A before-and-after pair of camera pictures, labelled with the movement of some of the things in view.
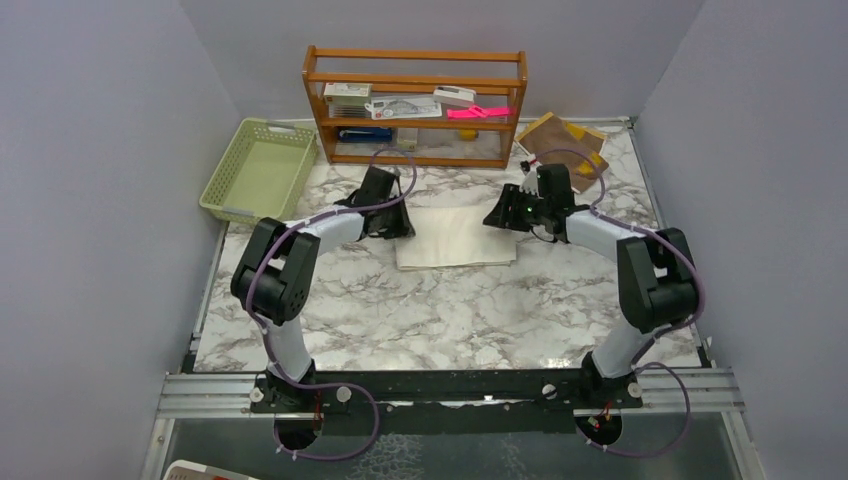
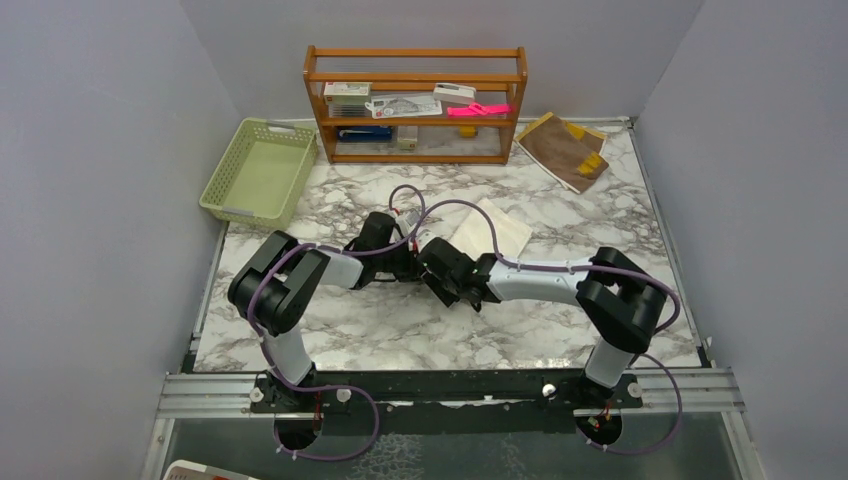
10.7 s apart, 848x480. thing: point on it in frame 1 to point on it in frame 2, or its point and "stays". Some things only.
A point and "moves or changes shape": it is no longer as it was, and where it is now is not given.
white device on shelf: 453,94 stays
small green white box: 407,139 stays
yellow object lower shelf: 467,134 stays
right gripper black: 505,213 to 447,296
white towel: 454,236 moves or changes shape
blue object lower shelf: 365,134 stays
